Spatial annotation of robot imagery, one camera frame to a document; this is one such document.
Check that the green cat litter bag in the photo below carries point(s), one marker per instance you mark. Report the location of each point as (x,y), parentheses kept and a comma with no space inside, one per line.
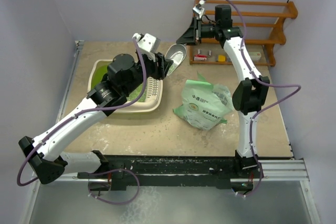
(204,105)

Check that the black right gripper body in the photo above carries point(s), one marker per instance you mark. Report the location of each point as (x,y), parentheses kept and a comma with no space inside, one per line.
(203,31)

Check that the green litter pellets pile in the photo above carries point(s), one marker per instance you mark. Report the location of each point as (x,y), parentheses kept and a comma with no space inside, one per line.
(134,94)

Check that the yellow small block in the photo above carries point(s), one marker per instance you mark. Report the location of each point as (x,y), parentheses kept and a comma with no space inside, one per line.
(221,58)

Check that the wooden shelf rack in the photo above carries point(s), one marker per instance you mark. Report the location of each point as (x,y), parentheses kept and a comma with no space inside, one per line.
(270,15)

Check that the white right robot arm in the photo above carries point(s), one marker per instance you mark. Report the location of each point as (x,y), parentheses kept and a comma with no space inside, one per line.
(250,94)

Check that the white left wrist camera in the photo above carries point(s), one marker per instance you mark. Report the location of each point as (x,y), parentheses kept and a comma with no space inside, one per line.
(147,44)

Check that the beige green litter box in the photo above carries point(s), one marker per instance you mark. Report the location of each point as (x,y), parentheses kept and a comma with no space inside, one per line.
(149,101)

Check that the silver metal scoop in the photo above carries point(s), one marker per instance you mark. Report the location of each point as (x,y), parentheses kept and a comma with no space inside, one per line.
(177,54)

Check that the red white small box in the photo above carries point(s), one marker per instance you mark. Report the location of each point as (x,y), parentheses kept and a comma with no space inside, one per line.
(200,57)

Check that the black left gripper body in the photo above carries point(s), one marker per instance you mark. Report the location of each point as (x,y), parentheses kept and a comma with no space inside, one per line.
(157,72)

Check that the green white carton box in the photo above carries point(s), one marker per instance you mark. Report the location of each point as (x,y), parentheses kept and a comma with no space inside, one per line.
(255,56)

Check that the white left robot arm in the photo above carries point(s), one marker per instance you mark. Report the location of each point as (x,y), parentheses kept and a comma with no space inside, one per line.
(45,156)

